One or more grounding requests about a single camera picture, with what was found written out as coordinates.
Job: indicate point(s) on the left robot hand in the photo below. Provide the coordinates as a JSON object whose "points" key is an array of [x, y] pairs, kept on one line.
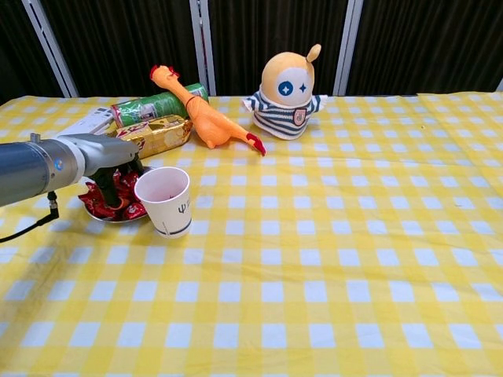
{"points": [[110, 153]]}

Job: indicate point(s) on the red candy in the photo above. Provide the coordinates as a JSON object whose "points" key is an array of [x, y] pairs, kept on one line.
{"points": [[133, 211], [89, 201], [100, 212], [127, 181], [87, 187]]}

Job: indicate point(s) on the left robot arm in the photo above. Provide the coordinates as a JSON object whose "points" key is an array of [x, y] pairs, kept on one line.
{"points": [[31, 169]]}

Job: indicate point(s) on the silver metal plate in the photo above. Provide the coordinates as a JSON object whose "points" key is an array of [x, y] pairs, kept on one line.
{"points": [[106, 219]]}

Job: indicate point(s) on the white paper cup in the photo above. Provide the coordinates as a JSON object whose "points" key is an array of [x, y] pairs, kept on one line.
{"points": [[173, 216]]}

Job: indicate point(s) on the white power strip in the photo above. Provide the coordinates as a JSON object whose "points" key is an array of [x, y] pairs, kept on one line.
{"points": [[88, 121]]}

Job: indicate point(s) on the gold biscuit packet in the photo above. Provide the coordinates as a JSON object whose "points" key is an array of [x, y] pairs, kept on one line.
{"points": [[165, 135]]}

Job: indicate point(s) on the green chips can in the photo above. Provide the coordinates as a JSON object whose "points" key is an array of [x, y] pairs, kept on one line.
{"points": [[157, 108]]}

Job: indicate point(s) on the orange rubber chicken toy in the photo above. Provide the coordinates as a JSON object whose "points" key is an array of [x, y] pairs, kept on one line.
{"points": [[212, 129]]}

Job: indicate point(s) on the black partition panel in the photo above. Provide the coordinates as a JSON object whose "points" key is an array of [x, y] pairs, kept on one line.
{"points": [[243, 31], [118, 39], [424, 39], [23, 47]]}

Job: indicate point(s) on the yellow plush doll striped shirt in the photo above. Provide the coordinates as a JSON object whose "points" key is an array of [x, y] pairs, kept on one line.
{"points": [[283, 118]]}

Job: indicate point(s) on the yellow checked tablecloth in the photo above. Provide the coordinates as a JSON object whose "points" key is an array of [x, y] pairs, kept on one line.
{"points": [[255, 275], [471, 118]]}

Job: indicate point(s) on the white metal partition post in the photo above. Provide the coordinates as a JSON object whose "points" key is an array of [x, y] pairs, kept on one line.
{"points": [[202, 39], [349, 39], [41, 31], [500, 86]]}

